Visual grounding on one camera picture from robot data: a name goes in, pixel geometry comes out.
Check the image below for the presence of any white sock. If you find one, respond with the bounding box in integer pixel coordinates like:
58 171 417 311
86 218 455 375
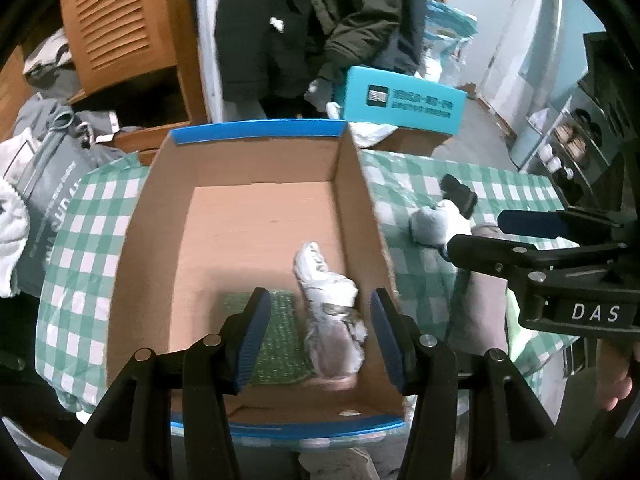
409 200 472 249

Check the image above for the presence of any light blue-grey cloth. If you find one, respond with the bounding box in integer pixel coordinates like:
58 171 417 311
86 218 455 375
293 242 368 380

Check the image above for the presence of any light green cloth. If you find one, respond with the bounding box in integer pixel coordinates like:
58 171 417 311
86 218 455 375
506 289 578 400

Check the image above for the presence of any blue-edged cardboard box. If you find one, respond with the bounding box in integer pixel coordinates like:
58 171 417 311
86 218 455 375
105 118 407 442

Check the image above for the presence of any right hand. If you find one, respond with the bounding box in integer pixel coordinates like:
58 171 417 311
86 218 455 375
596 340 638 412

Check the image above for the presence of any green bubble wrap sheet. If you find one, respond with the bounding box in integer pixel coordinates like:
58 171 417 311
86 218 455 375
232 289 314 391

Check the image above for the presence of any black rolled sock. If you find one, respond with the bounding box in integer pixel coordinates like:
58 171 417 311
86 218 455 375
439 174 478 219

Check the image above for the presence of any white shoe rack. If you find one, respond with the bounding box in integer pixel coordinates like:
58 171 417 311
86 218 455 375
510 82 620 206

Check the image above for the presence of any white plastic bag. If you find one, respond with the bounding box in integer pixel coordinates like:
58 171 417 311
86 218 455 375
326 102 398 148

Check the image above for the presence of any green white checkered tablecloth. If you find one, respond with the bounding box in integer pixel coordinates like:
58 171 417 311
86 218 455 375
35 150 563 416

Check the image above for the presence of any teal printed shoe box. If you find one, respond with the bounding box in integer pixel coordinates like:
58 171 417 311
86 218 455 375
334 66 466 136

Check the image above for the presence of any blue patterned plastic bag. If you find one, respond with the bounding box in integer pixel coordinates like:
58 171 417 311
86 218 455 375
418 0 477 87

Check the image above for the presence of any grey printed tote bag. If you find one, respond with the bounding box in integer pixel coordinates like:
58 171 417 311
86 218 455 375
1 96 124 297

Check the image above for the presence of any dark hanging jacket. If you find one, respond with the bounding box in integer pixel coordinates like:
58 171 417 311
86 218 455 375
214 0 427 118

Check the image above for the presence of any orange wooden cabinet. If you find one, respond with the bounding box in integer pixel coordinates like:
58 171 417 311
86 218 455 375
1 0 207 154

